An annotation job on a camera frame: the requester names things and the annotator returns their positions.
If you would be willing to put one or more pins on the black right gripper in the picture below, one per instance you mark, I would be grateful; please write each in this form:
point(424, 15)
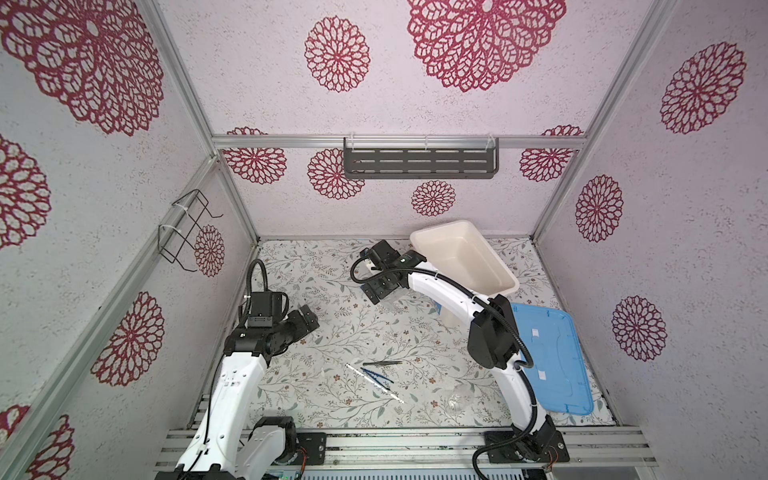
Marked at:
point(379, 292)

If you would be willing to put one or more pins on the black wire wall rack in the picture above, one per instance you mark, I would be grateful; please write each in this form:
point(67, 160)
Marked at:
point(172, 239)

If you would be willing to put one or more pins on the dark grey wall shelf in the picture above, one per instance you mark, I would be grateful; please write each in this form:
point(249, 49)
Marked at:
point(425, 163)

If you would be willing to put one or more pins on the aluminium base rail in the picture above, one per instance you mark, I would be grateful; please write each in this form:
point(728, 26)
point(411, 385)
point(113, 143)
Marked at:
point(452, 448)

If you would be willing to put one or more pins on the white plastic bin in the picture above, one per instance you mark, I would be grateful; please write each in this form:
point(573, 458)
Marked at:
point(458, 250)

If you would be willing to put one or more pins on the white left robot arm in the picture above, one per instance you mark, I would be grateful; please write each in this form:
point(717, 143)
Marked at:
point(218, 449)

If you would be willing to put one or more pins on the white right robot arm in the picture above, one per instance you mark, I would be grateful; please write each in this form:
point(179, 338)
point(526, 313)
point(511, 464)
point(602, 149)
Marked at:
point(493, 342)

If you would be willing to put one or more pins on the blue plastic bin lid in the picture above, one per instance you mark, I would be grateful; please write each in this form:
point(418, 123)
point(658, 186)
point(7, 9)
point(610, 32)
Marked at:
point(559, 376)

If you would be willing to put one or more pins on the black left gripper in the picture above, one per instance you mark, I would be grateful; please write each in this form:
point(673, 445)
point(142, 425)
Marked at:
point(300, 325)

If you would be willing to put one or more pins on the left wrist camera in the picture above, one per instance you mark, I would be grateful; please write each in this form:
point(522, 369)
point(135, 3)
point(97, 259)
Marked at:
point(266, 309)

